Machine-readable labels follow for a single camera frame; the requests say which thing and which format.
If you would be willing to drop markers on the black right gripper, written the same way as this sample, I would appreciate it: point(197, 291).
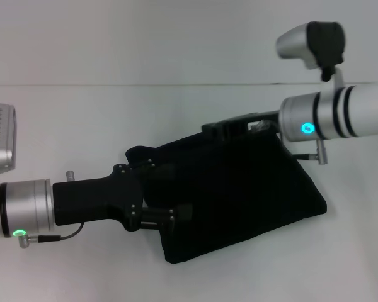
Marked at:
point(236, 124)

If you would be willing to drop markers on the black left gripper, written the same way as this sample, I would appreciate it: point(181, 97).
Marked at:
point(94, 201)

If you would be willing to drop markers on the black shirt with FREE print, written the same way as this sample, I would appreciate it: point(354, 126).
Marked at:
point(233, 195)

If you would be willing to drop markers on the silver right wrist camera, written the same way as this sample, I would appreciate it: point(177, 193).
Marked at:
point(312, 44)

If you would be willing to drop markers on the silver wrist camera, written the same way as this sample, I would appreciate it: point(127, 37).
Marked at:
point(0, 135)
point(312, 44)

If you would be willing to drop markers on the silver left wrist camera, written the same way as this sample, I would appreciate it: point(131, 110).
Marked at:
point(0, 135)

